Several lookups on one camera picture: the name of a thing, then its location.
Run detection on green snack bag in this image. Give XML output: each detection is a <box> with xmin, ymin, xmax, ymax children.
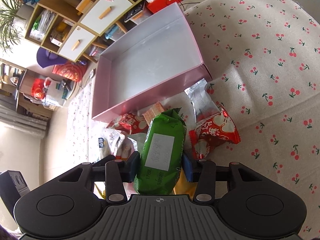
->
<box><xmin>134</xmin><ymin>109</ymin><xmax>187</xmax><ymax>195</ymax></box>

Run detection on silver foil packet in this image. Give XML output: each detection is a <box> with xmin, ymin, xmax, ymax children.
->
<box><xmin>184</xmin><ymin>79</ymin><xmax>220</xmax><ymax>123</ymax></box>

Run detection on orange wafer pack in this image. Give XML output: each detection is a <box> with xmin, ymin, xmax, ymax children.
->
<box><xmin>142</xmin><ymin>102</ymin><xmax>165</xmax><ymax>126</ymax></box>

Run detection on gold foil snack bar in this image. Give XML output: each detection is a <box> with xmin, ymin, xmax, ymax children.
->
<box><xmin>173</xmin><ymin>169</ymin><xmax>197</xmax><ymax>199</ymax></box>

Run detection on cherry print cloth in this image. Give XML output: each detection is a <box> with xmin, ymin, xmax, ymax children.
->
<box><xmin>184</xmin><ymin>0</ymin><xmax>319</xmax><ymax>239</ymax></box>

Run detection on pink cardboard box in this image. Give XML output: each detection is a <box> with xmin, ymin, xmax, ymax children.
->
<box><xmin>92</xmin><ymin>3</ymin><xmax>212</xmax><ymax>123</ymax></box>

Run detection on green potted plant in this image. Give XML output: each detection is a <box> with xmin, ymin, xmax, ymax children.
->
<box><xmin>1</xmin><ymin>0</ymin><xmax>25</xmax><ymax>52</ymax></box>

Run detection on red snack packet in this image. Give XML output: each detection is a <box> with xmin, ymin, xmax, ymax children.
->
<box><xmin>189</xmin><ymin>107</ymin><xmax>241</xmax><ymax>159</ymax></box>
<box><xmin>107</xmin><ymin>113</ymin><xmax>148</xmax><ymax>134</ymax></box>

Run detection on wooden drawer cabinet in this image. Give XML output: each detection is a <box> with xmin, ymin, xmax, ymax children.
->
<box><xmin>25</xmin><ymin>0</ymin><xmax>142</xmax><ymax>62</ymax></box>

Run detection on red gift box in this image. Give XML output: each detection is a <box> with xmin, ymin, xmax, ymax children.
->
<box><xmin>146</xmin><ymin>0</ymin><xmax>182</xmax><ymax>14</ymax></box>

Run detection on white shopping bag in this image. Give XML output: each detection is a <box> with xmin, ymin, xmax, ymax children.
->
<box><xmin>42</xmin><ymin>77</ymin><xmax>76</xmax><ymax>107</ymax></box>

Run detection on purple hat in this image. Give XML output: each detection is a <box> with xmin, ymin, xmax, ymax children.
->
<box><xmin>36</xmin><ymin>47</ymin><xmax>67</xmax><ymax>68</ymax></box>

